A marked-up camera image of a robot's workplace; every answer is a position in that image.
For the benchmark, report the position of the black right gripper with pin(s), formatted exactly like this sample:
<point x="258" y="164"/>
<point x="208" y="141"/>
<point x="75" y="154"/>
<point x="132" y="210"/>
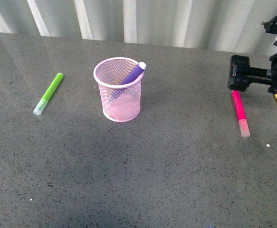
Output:
<point x="240" y="69"/>

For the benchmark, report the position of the pink marker pen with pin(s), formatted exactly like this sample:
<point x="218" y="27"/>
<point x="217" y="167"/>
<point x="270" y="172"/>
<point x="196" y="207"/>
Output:
<point x="239" y="108"/>

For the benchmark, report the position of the purple marker pen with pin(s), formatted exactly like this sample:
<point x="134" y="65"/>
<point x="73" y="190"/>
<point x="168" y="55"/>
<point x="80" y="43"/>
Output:
<point x="132" y="76"/>

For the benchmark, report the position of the green marker pen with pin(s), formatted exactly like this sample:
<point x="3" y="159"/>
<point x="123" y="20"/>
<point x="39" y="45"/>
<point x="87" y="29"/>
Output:
<point x="48" y="94"/>

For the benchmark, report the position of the white pleated curtain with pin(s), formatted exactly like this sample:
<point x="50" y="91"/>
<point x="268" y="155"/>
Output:
<point x="221" y="25"/>

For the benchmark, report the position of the pink mesh pen cup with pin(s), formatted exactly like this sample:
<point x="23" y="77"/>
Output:
<point x="109" y="74"/>

